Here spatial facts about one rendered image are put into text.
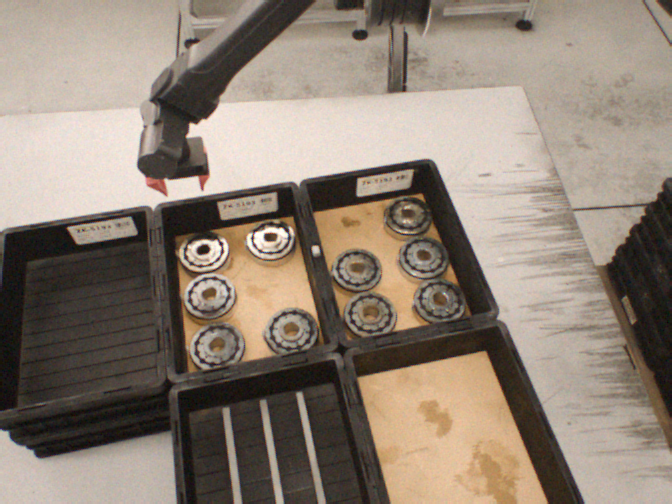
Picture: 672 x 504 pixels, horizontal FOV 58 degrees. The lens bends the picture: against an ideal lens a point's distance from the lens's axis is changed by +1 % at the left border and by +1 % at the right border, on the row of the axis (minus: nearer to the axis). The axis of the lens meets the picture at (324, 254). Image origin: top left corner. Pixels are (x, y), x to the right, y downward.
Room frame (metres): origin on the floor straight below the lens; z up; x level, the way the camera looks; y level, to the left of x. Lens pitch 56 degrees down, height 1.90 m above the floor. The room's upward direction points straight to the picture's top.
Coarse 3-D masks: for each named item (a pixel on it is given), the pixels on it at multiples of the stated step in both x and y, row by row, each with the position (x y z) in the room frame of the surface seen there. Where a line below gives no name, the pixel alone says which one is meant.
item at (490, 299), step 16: (416, 160) 0.90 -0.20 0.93; (432, 160) 0.90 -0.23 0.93; (320, 176) 0.85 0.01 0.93; (336, 176) 0.85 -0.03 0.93; (352, 176) 0.85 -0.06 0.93; (304, 192) 0.81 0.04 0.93; (448, 192) 0.81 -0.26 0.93; (448, 208) 0.77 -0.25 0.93; (320, 240) 0.69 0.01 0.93; (464, 240) 0.69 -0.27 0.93; (320, 256) 0.65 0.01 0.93; (480, 272) 0.61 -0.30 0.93; (336, 304) 0.54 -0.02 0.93; (496, 304) 0.54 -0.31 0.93; (336, 320) 0.51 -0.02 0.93; (480, 320) 0.51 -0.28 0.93; (368, 336) 0.48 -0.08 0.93; (400, 336) 0.48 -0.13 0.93
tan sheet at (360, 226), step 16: (336, 208) 0.85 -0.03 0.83; (352, 208) 0.85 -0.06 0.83; (368, 208) 0.85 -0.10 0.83; (384, 208) 0.85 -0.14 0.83; (320, 224) 0.80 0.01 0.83; (336, 224) 0.80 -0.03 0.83; (352, 224) 0.80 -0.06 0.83; (368, 224) 0.80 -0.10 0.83; (432, 224) 0.80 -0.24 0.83; (336, 240) 0.76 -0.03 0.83; (352, 240) 0.76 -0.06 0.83; (368, 240) 0.76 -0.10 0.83; (384, 240) 0.76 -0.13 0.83; (400, 240) 0.76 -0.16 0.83; (336, 256) 0.72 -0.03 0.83; (384, 256) 0.72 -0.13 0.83; (352, 272) 0.68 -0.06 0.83; (384, 272) 0.68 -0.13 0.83; (448, 272) 0.68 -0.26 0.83; (384, 288) 0.64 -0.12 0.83; (400, 288) 0.64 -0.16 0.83; (416, 288) 0.64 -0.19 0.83; (400, 304) 0.60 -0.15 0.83; (400, 320) 0.56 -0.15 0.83; (416, 320) 0.56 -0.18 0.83
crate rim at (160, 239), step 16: (224, 192) 0.81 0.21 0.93; (240, 192) 0.81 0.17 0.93; (256, 192) 0.81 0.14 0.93; (160, 208) 0.77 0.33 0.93; (304, 208) 0.77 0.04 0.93; (160, 224) 0.73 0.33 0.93; (304, 224) 0.73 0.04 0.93; (160, 240) 0.69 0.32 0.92; (160, 256) 0.65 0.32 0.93; (160, 272) 0.61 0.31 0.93; (320, 272) 0.61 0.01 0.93; (160, 288) 0.58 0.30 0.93; (320, 288) 0.58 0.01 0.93; (336, 336) 0.48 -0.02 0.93; (304, 352) 0.45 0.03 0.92; (320, 352) 0.45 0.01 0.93; (336, 352) 0.46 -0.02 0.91; (224, 368) 0.42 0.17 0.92; (240, 368) 0.42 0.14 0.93
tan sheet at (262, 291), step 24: (240, 240) 0.76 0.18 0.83; (240, 264) 0.70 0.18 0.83; (288, 264) 0.70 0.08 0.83; (240, 288) 0.64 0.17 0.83; (264, 288) 0.64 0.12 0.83; (288, 288) 0.64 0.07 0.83; (240, 312) 0.58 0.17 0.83; (264, 312) 0.58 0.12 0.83; (312, 312) 0.58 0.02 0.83; (192, 336) 0.53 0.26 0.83
